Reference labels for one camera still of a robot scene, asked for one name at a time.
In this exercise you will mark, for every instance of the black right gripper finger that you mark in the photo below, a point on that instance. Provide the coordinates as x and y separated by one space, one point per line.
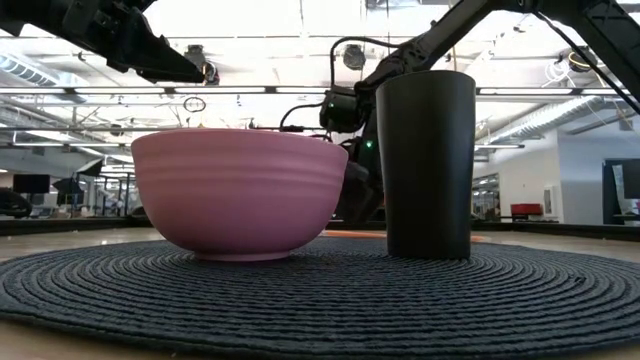
362 200

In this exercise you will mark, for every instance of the black cup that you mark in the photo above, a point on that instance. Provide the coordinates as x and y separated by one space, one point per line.
425 165

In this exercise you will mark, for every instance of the pink plastic bowl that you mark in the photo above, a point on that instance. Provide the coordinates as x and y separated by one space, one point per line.
240 195

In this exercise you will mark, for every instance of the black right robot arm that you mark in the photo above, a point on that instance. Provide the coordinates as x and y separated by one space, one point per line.
440 35

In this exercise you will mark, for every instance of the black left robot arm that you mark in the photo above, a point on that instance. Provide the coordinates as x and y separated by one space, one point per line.
125 35

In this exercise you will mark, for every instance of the dark round woven placemat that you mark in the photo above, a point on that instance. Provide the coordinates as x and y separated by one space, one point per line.
320 300

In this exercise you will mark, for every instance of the red box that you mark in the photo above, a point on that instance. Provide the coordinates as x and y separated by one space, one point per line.
526 210

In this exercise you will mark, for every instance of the black monitor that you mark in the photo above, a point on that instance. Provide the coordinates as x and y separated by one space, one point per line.
31 183

